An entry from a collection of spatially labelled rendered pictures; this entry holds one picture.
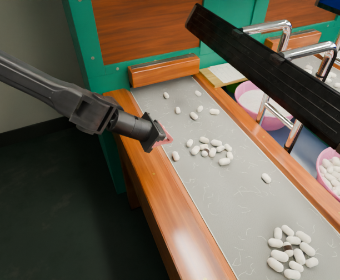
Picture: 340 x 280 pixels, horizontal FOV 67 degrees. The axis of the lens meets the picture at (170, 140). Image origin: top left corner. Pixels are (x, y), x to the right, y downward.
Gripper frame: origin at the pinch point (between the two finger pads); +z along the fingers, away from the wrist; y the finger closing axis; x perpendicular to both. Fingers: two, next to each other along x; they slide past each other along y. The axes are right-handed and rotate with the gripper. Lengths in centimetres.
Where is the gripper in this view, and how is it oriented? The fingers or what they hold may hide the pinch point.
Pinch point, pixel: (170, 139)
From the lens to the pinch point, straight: 73.5
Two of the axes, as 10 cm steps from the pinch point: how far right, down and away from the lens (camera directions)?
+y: -4.0, -6.3, 6.6
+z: 7.1, 2.5, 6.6
